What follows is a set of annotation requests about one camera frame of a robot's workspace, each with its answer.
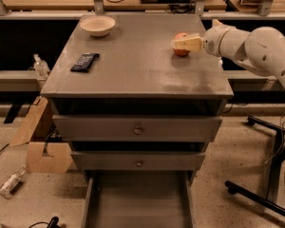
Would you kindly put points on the plastic bottle on floor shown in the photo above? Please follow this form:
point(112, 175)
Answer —
point(12, 182)

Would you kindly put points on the dark snack packet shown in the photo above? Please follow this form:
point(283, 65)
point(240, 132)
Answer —
point(85, 62)

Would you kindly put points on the grey drawer cabinet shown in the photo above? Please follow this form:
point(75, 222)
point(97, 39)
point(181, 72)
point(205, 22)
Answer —
point(138, 74)

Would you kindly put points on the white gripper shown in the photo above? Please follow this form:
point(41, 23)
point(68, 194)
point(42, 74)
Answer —
point(212, 41)

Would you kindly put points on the grey open bottom drawer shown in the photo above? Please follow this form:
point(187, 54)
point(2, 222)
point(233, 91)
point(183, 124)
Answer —
point(138, 199)

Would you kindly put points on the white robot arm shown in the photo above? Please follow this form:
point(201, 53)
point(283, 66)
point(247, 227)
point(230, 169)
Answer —
point(261, 51)

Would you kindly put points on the grey middle drawer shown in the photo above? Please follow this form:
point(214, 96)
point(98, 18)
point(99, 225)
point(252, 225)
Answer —
point(137, 160)

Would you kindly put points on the brown cardboard box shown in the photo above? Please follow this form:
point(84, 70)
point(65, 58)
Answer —
point(42, 155)

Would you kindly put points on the red apple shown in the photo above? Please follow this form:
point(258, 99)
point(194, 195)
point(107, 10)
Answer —
point(181, 52)

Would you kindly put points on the grey top drawer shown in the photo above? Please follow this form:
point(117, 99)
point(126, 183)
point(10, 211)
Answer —
point(80, 128)

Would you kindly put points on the white bowl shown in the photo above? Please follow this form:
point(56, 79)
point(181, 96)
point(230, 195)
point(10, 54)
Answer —
point(98, 26)

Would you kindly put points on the clear bottle on shelf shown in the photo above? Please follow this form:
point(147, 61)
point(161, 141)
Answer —
point(41, 67)

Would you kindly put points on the black chair base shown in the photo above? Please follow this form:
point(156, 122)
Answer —
point(276, 161)

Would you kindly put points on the white pump bottle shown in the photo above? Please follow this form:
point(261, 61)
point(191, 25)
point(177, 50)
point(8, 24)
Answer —
point(220, 62)

